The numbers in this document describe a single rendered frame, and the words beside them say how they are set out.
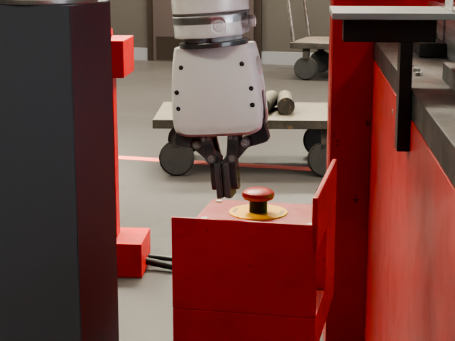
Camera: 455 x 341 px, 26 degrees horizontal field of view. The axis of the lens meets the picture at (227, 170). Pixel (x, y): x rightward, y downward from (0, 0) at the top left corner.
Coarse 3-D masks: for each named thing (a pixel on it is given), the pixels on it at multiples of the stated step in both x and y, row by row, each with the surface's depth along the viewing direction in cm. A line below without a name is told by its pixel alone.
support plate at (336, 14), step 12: (336, 12) 149; (348, 12) 149; (360, 12) 149; (372, 12) 149; (384, 12) 149; (396, 12) 149; (408, 12) 149; (420, 12) 149; (432, 12) 149; (444, 12) 149
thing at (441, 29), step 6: (438, 24) 214; (444, 24) 206; (450, 24) 196; (438, 30) 213; (444, 30) 206; (450, 30) 196; (438, 36) 213; (444, 36) 206; (450, 36) 196; (444, 42) 207; (450, 42) 196; (450, 48) 196; (450, 54) 195; (450, 60) 196
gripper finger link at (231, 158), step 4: (228, 136) 108; (232, 136) 108; (236, 136) 108; (240, 136) 109; (228, 140) 108; (232, 140) 108; (236, 140) 108; (228, 144) 108; (232, 144) 108; (236, 144) 108; (228, 148) 108; (232, 148) 108; (236, 148) 108; (228, 152) 108; (232, 152) 108; (236, 152) 108; (228, 156) 109; (232, 156) 108; (236, 156) 108; (228, 160) 109; (232, 160) 109
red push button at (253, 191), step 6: (246, 192) 119; (252, 192) 119; (258, 192) 119; (264, 192) 119; (270, 192) 119; (246, 198) 119; (252, 198) 118; (258, 198) 118; (264, 198) 118; (270, 198) 119; (252, 204) 120; (258, 204) 119; (264, 204) 120; (252, 210) 120; (258, 210) 120; (264, 210) 120
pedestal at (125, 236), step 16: (112, 32) 330; (112, 48) 317; (128, 48) 325; (112, 64) 318; (128, 64) 326; (112, 80) 326; (112, 96) 327; (128, 240) 335; (144, 240) 338; (128, 256) 332; (144, 256) 338; (128, 272) 333
